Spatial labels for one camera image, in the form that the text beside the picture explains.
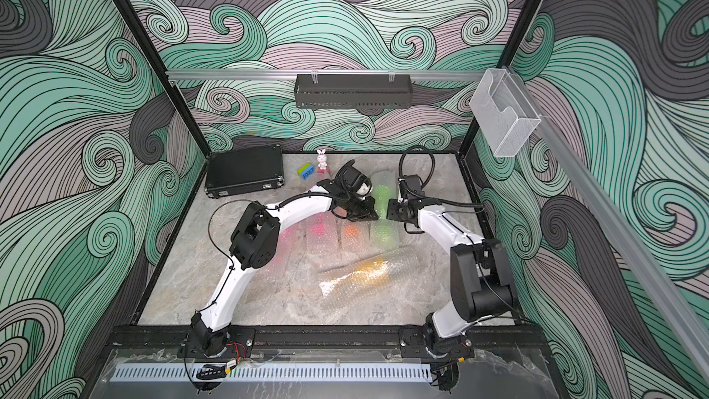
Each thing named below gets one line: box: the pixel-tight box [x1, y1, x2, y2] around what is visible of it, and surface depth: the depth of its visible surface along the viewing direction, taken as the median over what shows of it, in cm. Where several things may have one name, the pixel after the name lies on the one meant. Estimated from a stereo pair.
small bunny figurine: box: [316, 148, 328, 170], surface depth 112 cm
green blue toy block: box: [297, 162, 315, 181], surface depth 114 cm
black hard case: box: [204, 144, 286, 199], surface depth 113 cm
